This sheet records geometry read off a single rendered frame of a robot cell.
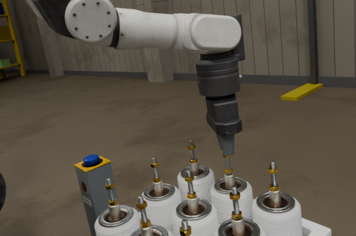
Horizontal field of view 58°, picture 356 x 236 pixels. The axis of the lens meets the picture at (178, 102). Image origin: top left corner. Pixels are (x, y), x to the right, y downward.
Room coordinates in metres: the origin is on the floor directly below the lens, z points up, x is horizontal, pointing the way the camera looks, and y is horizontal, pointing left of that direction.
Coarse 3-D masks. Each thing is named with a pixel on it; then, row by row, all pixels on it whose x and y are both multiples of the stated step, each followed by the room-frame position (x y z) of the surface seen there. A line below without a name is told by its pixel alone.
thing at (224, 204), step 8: (248, 184) 0.66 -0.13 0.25; (216, 192) 0.65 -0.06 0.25; (248, 192) 0.64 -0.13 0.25; (216, 200) 0.64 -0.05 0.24; (224, 200) 0.62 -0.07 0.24; (232, 200) 0.62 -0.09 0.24; (240, 200) 0.62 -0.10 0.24; (248, 200) 0.63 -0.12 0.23; (224, 208) 0.63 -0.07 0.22; (232, 208) 0.62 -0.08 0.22; (240, 208) 0.62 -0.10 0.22; (248, 208) 0.63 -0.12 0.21; (224, 216) 0.63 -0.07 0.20; (248, 216) 0.63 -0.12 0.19
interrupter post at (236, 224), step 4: (232, 220) 0.50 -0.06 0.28; (236, 220) 0.49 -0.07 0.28; (240, 220) 0.49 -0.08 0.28; (232, 224) 0.50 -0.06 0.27; (236, 224) 0.49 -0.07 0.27; (240, 224) 0.49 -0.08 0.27; (232, 228) 0.50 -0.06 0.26; (236, 228) 0.49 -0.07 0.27; (240, 228) 0.49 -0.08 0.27; (244, 228) 0.50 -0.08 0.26; (236, 232) 0.49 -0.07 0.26; (240, 232) 0.49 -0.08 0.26; (244, 232) 0.49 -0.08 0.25
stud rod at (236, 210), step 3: (234, 186) 0.50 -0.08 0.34; (234, 189) 0.50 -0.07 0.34; (234, 192) 0.50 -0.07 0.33; (234, 201) 0.50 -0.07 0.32; (237, 201) 0.50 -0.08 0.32; (234, 204) 0.50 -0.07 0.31; (237, 204) 0.50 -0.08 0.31; (234, 207) 0.50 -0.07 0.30; (237, 207) 0.50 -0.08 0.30; (234, 210) 0.50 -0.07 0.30; (237, 210) 0.50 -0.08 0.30; (234, 213) 0.50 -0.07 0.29; (237, 213) 0.50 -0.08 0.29
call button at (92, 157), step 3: (87, 156) 0.78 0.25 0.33; (90, 156) 0.77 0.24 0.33; (93, 156) 0.77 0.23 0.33; (96, 156) 0.77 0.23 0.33; (84, 159) 0.76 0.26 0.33; (87, 159) 0.76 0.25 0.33; (90, 159) 0.76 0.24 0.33; (93, 159) 0.75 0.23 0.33; (96, 159) 0.76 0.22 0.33; (84, 162) 0.76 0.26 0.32; (87, 162) 0.75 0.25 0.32; (90, 162) 0.75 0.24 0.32; (93, 162) 0.75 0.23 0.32; (96, 162) 0.76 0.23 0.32
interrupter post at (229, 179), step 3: (225, 174) 0.66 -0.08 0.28; (231, 174) 0.66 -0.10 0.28; (225, 177) 0.66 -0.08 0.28; (228, 177) 0.66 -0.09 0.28; (231, 177) 0.66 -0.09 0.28; (225, 180) 0.66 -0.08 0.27; (228, 180) 0.66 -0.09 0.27; (231, 180) 0.66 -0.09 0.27; (234, 180) 0.66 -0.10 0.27; (225, 183) 0.67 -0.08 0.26; (228, 183) 0.66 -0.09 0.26; (231, 183) 0.66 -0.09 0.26; (234, 183) 0.66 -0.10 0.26; (228, 186) 0.66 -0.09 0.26; (231, 186) 0.66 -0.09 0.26
